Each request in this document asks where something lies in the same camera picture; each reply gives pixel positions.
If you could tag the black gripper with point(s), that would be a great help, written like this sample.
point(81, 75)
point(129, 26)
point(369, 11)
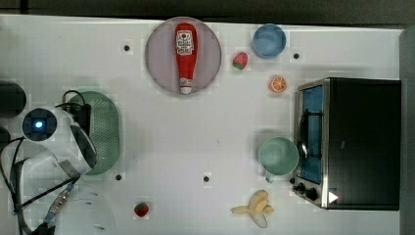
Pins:
point(81, 115)

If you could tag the green plastic strainer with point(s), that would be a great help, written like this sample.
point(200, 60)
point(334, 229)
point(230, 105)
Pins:
point(104, 130)

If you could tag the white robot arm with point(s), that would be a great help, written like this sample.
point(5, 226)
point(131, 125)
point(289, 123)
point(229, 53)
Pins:
point(48, 196)

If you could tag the black cylinder holder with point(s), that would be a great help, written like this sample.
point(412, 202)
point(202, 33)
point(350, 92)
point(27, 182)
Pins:
point(12, 99)

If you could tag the small black cylinder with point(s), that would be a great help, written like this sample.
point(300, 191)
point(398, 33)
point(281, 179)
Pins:
point(5, 137)

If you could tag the grey round plate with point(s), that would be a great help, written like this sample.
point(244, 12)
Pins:
point(161, 61)

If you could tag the small red strawberry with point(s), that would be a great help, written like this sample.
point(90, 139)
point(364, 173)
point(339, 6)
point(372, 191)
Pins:
point(141, 209)

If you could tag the red ketchup bottle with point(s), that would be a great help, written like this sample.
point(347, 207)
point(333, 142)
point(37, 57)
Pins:
point(186, 53)

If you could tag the large red strawberry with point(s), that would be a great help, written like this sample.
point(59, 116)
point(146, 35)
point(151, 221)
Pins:
point(240, 60)

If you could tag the orange slice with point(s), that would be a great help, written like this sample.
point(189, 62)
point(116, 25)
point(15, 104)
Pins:
point(278, 84)

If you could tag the peeled banana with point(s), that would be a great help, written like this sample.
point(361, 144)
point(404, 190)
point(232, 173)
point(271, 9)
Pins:
point(257, 208)

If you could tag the green mug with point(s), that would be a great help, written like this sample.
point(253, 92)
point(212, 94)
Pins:
point(278, 156)

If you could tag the blue bowl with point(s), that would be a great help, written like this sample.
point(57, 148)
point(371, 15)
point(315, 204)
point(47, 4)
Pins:
point(269, 41)

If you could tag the black toaster oven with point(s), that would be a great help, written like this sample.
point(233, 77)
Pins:
point(348, 133)

